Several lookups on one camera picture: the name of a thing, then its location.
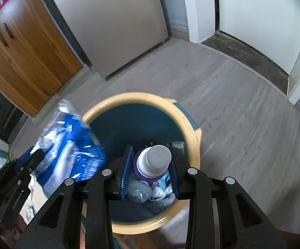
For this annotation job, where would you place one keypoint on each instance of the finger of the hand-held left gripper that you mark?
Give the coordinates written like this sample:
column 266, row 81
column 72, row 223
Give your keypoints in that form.
column 23, row 157
column 36, row 159

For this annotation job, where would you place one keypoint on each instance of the white door frame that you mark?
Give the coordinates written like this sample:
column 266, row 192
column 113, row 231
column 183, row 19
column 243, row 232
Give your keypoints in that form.
column 196, row 10

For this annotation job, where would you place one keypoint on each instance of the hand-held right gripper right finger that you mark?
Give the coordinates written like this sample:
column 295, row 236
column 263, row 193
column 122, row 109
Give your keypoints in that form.
column 174, row 179

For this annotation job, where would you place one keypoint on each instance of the white door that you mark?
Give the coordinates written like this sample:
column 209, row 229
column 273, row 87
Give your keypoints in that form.
column 258, row 18

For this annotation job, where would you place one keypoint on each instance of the teal bin with yellow rim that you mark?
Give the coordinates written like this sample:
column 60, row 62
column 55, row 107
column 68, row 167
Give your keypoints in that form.
column 129, row 124

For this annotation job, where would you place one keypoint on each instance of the blue and white plastic bag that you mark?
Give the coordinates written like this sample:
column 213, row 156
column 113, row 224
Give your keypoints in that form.
column 82, row 145

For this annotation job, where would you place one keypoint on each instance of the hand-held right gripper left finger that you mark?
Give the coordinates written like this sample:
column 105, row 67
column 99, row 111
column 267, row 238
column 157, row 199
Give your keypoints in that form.
column 126, row 176

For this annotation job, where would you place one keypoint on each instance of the crumpled clear plastic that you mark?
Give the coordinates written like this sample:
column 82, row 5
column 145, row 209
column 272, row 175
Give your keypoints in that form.
column 139, row 190

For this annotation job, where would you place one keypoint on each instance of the purple bottle with white cap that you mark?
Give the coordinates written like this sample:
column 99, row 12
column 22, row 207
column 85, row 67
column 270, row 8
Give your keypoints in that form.
column 156, row 158

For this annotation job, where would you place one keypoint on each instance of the grey refrigerator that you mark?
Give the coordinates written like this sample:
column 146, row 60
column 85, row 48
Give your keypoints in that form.
column 108, row 26

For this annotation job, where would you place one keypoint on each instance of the wooden cabinet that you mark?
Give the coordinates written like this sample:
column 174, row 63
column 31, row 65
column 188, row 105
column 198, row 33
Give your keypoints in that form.
column 30, row 57

